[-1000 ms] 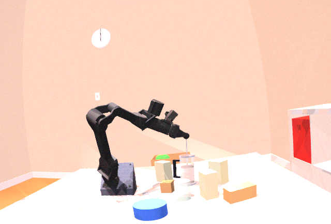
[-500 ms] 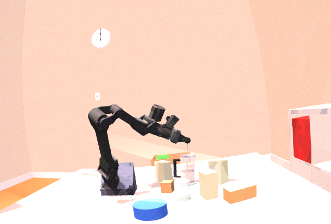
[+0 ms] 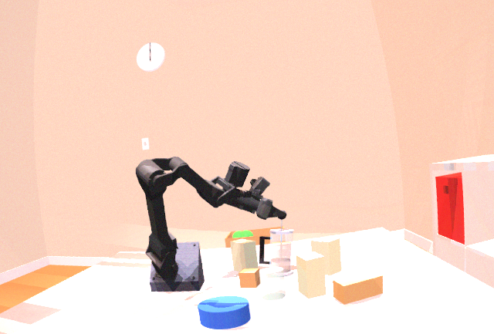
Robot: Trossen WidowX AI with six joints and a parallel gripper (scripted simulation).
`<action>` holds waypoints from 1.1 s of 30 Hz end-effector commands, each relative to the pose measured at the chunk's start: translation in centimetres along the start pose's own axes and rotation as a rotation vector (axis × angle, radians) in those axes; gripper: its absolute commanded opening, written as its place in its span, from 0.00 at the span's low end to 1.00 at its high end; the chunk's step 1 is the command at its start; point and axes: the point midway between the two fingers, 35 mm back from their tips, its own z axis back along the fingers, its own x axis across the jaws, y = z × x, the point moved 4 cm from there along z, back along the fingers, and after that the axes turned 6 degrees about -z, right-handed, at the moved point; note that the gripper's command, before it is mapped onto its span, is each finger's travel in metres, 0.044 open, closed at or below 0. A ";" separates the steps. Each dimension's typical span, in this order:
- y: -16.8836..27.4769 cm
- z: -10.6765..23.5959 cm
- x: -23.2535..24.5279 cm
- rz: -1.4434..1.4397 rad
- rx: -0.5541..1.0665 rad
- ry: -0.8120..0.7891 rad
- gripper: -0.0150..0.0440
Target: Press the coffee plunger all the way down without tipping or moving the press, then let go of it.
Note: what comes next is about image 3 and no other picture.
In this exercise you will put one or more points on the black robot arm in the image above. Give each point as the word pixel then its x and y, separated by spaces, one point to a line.
pixel 154 182

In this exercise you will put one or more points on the glass french press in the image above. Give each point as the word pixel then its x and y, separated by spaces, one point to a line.
pixel 281 248

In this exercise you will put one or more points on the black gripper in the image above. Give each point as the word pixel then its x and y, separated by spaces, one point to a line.
pixel 263 208

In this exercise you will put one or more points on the blue short cylinder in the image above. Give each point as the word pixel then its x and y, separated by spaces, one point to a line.
pixel 224 312

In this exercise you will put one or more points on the beige rectangular block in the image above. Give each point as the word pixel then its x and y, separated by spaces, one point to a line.
pixel 244 254
pixel 330 249
pixel 311 274

